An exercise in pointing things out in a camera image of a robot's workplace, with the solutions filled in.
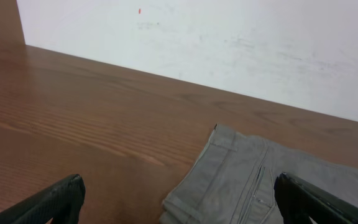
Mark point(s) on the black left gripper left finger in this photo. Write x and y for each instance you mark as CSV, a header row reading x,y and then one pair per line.
x,y
59,203

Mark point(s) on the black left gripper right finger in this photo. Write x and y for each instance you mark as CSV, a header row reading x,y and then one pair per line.
x,y
302,202

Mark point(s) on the grey shorts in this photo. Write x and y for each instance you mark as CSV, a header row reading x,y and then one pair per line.
x,y
232,180

